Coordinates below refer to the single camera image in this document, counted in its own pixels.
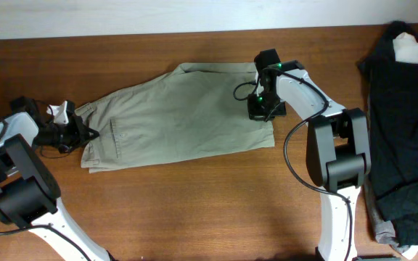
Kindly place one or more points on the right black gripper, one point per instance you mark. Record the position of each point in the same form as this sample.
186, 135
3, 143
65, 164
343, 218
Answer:
265, 111

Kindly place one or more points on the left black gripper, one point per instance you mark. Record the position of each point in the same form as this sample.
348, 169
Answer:
77, 131

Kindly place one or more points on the khaki green shorts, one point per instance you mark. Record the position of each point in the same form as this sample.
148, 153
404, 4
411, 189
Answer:
186, 114

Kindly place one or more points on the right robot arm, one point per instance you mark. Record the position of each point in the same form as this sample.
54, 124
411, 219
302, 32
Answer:
337, 147

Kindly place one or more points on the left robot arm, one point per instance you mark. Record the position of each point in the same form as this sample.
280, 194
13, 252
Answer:
30, 196

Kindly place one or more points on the black garment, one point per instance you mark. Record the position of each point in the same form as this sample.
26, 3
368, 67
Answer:
393, 107

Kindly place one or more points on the white cloth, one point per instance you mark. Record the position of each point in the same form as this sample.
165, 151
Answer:
405, 47

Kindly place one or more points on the grey cloth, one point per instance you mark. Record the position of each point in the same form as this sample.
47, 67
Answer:
383, 231

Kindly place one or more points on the dark teal garment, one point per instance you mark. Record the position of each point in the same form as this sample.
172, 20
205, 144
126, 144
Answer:
412, 217

